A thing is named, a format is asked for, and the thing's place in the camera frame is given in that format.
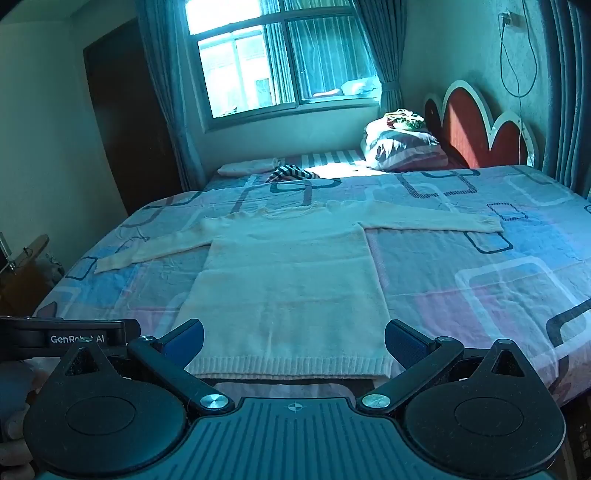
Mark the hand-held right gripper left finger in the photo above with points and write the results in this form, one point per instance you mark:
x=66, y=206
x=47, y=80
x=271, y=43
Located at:
x=184, y=342

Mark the dark wooden wardrobe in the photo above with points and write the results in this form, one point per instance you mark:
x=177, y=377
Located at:
x=129, y=129

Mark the colourful cloth bundle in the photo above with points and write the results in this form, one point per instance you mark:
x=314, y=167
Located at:
x=404, y=119

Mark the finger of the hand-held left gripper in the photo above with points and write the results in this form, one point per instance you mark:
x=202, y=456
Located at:
x=133, y=331

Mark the black white striped cloth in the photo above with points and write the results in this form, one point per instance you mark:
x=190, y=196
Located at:
x=291, y=173

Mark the bed with patterned sheet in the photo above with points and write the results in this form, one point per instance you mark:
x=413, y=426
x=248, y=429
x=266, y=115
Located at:
x=461, y=277

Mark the red white petal headboard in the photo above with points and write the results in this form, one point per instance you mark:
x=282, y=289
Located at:
x=466, y=124

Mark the blue curtain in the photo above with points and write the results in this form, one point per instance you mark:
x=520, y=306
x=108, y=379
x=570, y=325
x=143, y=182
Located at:
x=381, y=55
x=171, y=101
x=570, y=101

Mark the white cloth on windowsill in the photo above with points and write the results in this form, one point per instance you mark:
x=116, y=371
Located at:
x=362, y=86

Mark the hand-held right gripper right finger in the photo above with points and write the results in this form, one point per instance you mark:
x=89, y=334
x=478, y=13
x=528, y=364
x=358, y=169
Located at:
x=406, y=344

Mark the wooden furniture piece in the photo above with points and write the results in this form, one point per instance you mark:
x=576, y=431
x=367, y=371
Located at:
x=23, y=277

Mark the cream knitted sweater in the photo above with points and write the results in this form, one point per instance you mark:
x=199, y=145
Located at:
x=286, y=286

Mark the white flat pillow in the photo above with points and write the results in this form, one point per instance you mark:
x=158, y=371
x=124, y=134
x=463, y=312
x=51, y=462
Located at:
x=244, y=167

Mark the sliding glass window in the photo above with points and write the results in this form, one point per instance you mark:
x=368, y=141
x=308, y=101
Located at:
x=277, y=60

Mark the striped pillow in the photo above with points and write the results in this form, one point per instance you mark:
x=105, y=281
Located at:
x=406, y=147

